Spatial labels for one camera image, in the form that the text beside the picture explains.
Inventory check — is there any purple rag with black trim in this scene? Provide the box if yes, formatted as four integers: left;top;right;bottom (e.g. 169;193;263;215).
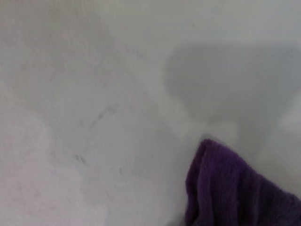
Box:
185;138;301;226

